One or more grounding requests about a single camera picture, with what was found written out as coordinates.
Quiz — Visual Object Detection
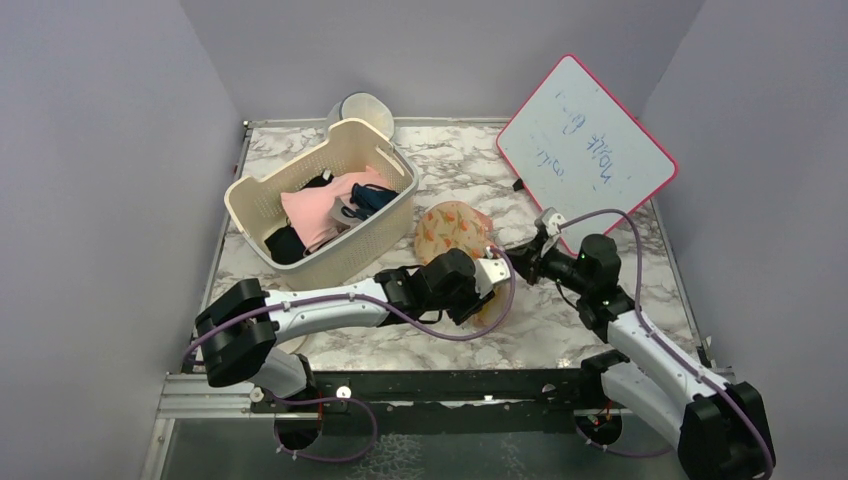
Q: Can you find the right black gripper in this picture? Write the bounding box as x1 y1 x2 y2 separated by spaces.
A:
500 233 592 296

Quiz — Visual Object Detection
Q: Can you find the floral orange laundry bag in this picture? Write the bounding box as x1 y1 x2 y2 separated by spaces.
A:
411 201 514 339

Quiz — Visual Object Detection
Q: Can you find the cream plastic laundry basket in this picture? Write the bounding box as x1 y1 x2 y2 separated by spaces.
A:
224 119 420 280

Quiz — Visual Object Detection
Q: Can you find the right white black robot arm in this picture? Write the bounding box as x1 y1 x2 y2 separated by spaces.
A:
506 232 775 479

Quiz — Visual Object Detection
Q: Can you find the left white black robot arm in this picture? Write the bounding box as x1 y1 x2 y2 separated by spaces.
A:
187 248 512 411

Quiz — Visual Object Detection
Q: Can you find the dark blue bra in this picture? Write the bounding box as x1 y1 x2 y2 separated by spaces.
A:
340 183 398 221

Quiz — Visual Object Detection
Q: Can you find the round beige bra wash bag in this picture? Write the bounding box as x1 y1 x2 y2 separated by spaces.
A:
275 335 309 354

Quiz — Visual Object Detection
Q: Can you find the round white mesh bag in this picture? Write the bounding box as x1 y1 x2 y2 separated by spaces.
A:
324 92 395 139

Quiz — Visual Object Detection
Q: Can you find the pink framed whiteboard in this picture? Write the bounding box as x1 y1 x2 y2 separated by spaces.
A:
496 54 678 253

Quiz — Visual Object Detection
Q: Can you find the pink garment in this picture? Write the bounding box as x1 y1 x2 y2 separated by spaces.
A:
280 167 393 253

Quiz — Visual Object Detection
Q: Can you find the black garment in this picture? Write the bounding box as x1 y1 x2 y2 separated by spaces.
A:
264 225 307 265

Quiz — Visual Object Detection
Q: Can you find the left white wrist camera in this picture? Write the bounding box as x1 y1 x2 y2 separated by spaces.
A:
473 258 512 298

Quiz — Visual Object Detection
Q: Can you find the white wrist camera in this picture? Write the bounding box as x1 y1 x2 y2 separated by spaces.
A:
473 258 512 298
534 207 566 257

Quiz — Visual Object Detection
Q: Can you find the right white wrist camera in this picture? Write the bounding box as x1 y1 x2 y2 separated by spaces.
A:
534 207 566 257

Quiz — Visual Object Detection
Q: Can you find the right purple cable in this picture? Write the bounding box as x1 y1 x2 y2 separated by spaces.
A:
559 209 776 480

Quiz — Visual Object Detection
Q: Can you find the purple cable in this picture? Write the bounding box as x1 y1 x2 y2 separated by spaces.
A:
181 246 517 464
559 209 776 480

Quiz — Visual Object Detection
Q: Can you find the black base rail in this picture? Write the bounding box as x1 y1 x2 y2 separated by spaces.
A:
250 368 624 443

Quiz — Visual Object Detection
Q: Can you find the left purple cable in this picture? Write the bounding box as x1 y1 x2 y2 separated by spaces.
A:
181 246 517 464

